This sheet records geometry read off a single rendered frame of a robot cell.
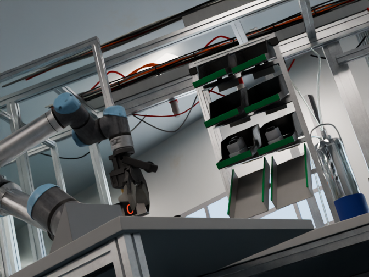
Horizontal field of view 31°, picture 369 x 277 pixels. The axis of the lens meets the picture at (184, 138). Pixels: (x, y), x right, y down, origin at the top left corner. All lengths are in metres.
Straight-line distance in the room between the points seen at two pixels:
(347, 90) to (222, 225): 2.11
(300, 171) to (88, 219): 0.86
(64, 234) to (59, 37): 3.01
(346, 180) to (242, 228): 1.53
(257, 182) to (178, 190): 4.28
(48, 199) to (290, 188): 0.83
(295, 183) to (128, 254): 1.08
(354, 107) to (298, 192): 1.33
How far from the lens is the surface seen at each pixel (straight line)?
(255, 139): 2.37
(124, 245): 1.29
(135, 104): 3.68
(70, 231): 1.71
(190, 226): 1.41
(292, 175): 2.32
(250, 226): 1.58
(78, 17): 4.46
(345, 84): 3.52
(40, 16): 4.38
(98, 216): 1.79
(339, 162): 3.05
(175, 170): 6.65
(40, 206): 1.89
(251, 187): 2.33
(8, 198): 2.23
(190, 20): 3.19
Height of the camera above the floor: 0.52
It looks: 21 degrees up
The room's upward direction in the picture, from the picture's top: 15 degrees counter-clockwise
